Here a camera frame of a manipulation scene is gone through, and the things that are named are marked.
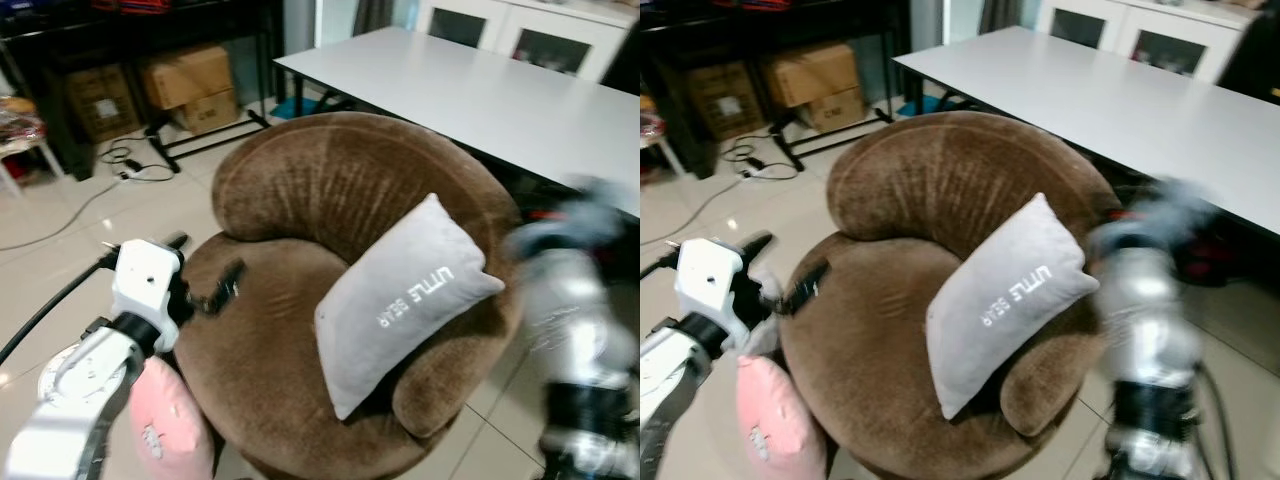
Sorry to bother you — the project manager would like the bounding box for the brown round velvet sofa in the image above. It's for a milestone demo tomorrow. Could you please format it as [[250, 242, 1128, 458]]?
[[778, 110, 1126, 480], [175, 110, 526, 480]]

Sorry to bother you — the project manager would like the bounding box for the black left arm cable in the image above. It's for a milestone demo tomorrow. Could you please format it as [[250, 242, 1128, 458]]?
[[0, 250, 121, 366], [640, 250, 681, 281]]

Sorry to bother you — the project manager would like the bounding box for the white cabinet with glass doors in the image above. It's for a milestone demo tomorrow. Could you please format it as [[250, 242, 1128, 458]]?
[[415, 0, 641, 83], [1035, 0, 1271, 86]]

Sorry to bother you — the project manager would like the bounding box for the white stool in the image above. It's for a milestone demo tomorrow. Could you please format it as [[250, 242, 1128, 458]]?
[[0, 135, 66, 196], [640, 135, 686, 181]]

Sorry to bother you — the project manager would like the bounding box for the red patterned bundle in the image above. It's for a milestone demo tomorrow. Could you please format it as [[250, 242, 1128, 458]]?
[[640, 95, 669, 151], [0, 95, 49, 161]]

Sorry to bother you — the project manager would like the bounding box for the black furniture piece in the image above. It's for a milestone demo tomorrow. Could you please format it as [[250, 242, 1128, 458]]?
[[1215, 10, 1280, 106], [605, 40, 641, 96]]

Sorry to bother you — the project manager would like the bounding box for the cardboard box with white label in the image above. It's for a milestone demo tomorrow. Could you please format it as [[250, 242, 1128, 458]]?
[[688, 62, 766, 141], [65, 65, 141, 143]]

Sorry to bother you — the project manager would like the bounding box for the small brown cardboard box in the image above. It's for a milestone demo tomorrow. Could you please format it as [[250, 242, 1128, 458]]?
[[800, 88, 868, 134], [175, 90, 241, 136]]

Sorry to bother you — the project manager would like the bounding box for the black floor cable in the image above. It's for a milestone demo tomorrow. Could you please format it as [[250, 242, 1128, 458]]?
[[98, 145, 176, 183], [722, 143, 801, 181]]

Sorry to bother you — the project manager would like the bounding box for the plain grey pillow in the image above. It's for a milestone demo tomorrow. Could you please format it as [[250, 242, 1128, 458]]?
[[742, 318, 783, 359]]

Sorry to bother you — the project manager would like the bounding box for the large brown cardboard box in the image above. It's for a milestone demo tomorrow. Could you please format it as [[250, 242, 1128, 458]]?
[[765, 42, 861, 109], [140, 45, 236, 111]]

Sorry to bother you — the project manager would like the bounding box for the long white table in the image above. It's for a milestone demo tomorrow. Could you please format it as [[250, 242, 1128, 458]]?
[[892, 25, 1280, 236], [273, 25, 641, 216]]

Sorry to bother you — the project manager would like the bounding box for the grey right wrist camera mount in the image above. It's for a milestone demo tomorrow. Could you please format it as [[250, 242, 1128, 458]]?
[[505, 178, 636, 263], [1085, 178, 1216, 263]]

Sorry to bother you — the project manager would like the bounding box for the grey pillow with white lettering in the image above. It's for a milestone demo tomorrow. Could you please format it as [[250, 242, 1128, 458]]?
[[925, 193, 1101, 421], [314, 193, 506, 421]]

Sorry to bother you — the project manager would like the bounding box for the pink pillow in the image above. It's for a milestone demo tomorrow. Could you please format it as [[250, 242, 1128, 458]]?
[[736, 355, 829, 480], [128, 355, 216, 480]]

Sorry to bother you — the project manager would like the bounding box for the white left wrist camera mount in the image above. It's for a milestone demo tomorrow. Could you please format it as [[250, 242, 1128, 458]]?
[[675, 238, 751, 346], [110, 238, 186, 326]]

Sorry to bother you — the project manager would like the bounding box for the white power cord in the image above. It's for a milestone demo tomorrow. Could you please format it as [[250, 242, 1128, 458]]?
[[0, 178, 126, 253], [640, 175, 751, 246]]

